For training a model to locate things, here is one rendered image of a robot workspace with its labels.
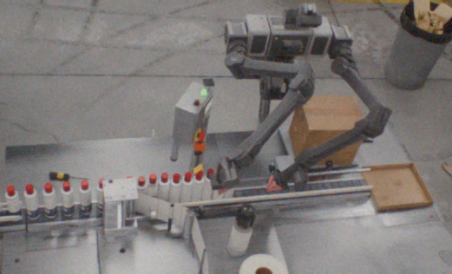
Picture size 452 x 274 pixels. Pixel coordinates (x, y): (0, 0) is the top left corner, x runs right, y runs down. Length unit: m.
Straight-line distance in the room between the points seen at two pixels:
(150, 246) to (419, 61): 3.00
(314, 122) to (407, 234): 0.71
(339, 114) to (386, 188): 0.47
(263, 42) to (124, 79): 2.07
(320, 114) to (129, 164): 0.98
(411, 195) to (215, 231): 1.07
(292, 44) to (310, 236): 0.90
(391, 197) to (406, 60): 2.02
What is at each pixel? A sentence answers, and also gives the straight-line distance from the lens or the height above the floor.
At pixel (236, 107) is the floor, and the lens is 4.59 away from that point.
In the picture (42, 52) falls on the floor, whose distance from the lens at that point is 4.95.
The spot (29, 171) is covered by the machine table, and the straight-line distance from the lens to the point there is 3.04.
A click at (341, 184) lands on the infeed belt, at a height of 0.88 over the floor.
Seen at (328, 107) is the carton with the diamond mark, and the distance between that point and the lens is 3.10.
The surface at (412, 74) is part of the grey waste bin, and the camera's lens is 5.11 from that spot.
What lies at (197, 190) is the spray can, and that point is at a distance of 2.76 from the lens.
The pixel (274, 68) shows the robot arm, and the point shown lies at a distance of 2.56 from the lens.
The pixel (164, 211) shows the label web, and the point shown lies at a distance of 2.68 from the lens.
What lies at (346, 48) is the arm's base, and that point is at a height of 1.48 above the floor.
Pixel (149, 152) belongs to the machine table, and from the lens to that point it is 3.10.
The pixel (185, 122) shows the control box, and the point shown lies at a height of 1.40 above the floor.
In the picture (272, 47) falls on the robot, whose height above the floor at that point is 1.44.
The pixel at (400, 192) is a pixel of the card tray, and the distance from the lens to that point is 3.26.
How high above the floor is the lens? 3.17
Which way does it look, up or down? 47 degrees down
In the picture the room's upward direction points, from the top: 12 degrees clockwise
